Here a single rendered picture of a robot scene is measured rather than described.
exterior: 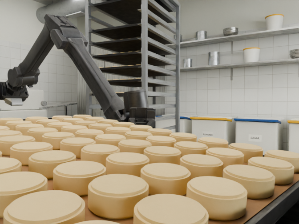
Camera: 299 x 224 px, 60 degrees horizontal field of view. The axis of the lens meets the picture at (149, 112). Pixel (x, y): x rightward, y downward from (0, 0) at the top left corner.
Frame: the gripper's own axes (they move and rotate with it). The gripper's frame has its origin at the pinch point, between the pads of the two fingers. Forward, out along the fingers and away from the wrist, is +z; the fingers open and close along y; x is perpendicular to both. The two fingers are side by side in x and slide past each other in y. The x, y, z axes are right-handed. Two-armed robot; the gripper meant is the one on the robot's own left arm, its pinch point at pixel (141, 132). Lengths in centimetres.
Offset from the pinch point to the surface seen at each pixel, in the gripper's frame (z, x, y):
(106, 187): 39.5, 2.6, -2.4
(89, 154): 28.3, 6.2, -2.1
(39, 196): 41.7, 7.0, -2.5
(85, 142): 22.8, 7.9, -2.4
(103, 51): -399, 70, -71
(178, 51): -161, -29, -42
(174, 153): 27.5, -4.3, -2.2
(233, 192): 39.6, -7.6, -2.2
